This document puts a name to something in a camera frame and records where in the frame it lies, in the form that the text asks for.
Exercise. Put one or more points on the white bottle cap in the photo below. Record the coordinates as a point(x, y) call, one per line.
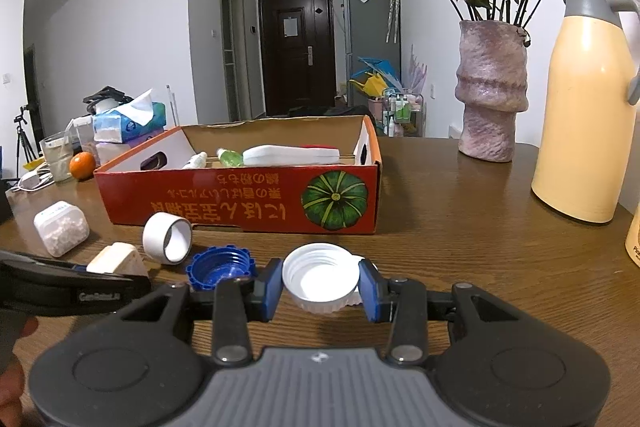
point(320, 279)

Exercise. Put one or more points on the black tripod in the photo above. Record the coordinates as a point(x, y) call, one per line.
point(21, 127)

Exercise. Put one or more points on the glass interior door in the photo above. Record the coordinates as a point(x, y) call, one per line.
point(227, 57)

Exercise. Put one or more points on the white folded umbrella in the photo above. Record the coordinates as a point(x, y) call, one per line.
point(392, 17)

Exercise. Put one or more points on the purple white tissue pack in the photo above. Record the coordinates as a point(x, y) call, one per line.
point(110, 152)

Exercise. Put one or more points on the orange fruit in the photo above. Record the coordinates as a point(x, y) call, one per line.
point(82, 166)

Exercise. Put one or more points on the small beige plastic gadget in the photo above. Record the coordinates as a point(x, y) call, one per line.
point(117, 259)

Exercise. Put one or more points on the grey refrigerator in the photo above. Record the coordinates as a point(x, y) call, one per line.
point(370, 37)

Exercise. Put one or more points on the person's left hand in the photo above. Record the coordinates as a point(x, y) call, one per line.
point(10, 387)

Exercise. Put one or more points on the metal trolley with bottles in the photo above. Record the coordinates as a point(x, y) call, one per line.
point(402, 112)

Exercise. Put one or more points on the white tape roll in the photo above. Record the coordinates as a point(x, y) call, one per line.
point(152, 234)

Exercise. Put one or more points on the yellow thermos jug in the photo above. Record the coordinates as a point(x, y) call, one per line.
point(585, 117)

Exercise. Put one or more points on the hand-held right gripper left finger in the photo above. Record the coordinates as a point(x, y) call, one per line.
point(272, 292)

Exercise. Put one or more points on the thin white rod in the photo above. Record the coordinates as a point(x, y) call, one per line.
point(172, 107)

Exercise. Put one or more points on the white red lint brush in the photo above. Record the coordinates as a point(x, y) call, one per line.
point(285, 154)

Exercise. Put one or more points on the paper note on door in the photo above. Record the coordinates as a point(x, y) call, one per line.
point(291, 27)

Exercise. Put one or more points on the pink ceramic vase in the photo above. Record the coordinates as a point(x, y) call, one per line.
point(490, 107)

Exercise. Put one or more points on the clear glass cup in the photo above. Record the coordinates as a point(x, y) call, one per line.
point(57, 162)

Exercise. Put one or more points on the white spray bottle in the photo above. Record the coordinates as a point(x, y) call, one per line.
point(196, 161)

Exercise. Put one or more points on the red cardboard box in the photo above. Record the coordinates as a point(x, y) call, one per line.
point(240, 202)

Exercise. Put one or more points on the clear cotton swab box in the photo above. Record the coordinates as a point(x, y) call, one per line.
point(60, 229)

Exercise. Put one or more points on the white wall outlet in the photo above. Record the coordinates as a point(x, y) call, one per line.
point(432, 92)

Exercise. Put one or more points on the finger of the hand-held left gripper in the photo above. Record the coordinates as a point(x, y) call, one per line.
point(130, 283)
point(80, 268)

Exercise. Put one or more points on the green spray bottle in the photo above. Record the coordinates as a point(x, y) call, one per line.
point(231, 158)

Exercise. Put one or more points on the blue bottle cap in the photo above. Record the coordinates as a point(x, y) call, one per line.
point(220, 269)

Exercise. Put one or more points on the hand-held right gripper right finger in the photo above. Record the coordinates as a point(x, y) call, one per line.
point(372, 294)

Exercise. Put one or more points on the pink bucket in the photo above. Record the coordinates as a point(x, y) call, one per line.
point(375, 109)

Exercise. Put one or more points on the black plastic tool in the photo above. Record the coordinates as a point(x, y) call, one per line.
point(105, 96)

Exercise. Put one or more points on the blue tissue pack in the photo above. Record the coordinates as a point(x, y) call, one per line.
point(112, 127)

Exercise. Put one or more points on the clear food container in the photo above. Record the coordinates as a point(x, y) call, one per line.
point(82, 127)

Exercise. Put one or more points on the yellow bear mug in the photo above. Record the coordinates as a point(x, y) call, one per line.
point(635, 237)

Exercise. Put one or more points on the dark entrance door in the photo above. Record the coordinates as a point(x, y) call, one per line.
point(295, 77)

